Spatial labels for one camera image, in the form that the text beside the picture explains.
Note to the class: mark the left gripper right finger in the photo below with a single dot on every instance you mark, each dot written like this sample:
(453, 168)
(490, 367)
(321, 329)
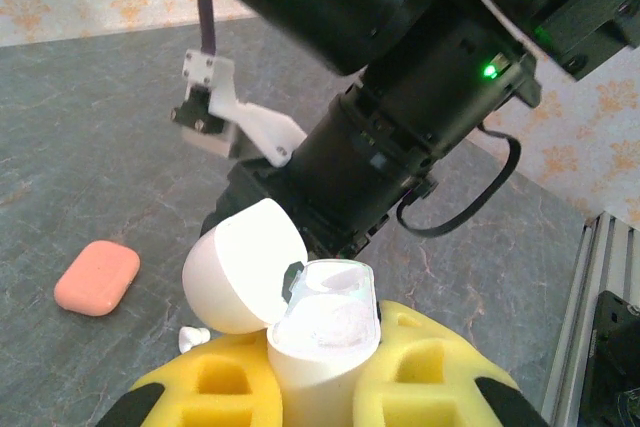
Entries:
(425, 397)

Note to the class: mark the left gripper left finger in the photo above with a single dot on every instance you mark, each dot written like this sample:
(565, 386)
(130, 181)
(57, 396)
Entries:
(225, 397)

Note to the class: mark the white earbud charging case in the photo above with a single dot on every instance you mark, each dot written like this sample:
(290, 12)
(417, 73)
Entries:
(320, 372)

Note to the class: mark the pink earbud charging case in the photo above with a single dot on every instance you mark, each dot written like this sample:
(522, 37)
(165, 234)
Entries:
(97, 277)

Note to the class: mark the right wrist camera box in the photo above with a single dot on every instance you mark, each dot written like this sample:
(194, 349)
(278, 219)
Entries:
(250, 122)

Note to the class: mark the wide aluminium mounting rail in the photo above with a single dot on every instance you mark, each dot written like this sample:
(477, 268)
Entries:
(590, 267)

